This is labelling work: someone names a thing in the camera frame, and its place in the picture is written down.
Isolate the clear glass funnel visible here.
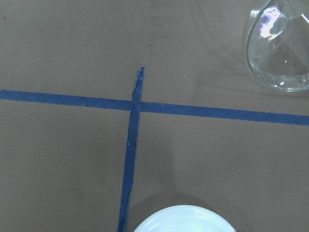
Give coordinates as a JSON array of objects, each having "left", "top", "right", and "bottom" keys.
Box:
[{"left": 243, "top": 0, "right": 309, "bottom": 92}]

